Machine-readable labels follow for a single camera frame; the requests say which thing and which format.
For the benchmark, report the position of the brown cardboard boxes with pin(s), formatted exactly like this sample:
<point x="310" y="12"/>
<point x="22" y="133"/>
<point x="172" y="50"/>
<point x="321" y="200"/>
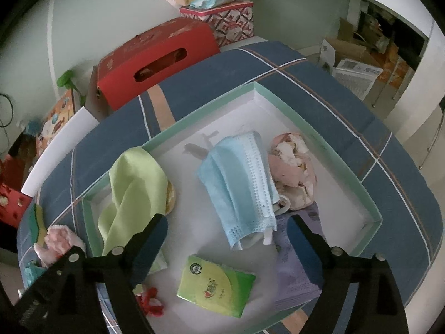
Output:
<point x="389" y="59"/>

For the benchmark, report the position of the red box with slot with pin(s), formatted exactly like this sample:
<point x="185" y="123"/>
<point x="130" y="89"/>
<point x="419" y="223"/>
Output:
<point x="156" y="52"/>

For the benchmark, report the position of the white board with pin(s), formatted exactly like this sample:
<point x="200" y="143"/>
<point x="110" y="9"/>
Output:
<point x="59" y="153"/>

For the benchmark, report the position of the green plastic knob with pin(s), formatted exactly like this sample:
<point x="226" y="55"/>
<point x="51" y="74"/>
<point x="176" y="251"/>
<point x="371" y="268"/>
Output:
<point x="66" y="78"/>

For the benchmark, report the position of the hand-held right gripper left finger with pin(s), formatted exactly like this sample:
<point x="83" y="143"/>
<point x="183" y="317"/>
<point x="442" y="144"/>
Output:
<point x="149" y="247"/>

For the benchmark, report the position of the beige round sponge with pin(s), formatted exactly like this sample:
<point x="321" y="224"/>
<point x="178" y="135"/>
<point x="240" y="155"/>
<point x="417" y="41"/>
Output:
<point x="170" y="196"/>

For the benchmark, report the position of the pack of blue masks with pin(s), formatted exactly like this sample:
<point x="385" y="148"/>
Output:
<point x="215" y="0"/>

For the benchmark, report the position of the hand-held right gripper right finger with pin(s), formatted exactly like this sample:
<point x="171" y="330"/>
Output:
<point x="306" y="250"/>

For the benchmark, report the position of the flat green tissue packet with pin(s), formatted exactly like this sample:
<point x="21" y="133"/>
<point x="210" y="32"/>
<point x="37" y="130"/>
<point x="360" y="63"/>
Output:
<point x="215" y="285"/>

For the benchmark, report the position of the cardboard box with papers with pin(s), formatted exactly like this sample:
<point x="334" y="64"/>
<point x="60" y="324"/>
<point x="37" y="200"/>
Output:
<point x="358" y="78"/>

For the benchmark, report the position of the blue face mask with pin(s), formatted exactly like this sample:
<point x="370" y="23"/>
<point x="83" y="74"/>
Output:
<point x="236" y="188"/>

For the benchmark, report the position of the red white patterned box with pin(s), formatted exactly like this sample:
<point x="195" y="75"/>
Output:
<point x="229" y="22"/>

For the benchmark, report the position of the red bag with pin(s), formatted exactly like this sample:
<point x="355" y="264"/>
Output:
<point x="12" y="198"/>

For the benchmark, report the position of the teal shallow cardboard box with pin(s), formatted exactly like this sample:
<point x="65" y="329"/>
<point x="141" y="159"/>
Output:
<point x="208" y="121"/>

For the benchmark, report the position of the pink fluffy cloth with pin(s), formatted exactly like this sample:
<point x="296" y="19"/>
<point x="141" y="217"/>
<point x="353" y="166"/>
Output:
<point x="57" y="241"/>

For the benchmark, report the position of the orange colourful toy box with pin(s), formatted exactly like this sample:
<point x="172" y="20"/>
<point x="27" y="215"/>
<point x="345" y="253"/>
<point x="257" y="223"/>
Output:
<point x="57" y="121"/>

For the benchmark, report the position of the light green cloth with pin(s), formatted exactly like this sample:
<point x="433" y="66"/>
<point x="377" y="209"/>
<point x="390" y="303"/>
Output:
<point x="134" y="188"/>

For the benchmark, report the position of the purple printed paper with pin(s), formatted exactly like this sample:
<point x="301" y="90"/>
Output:
<point x="295" y="285"/>

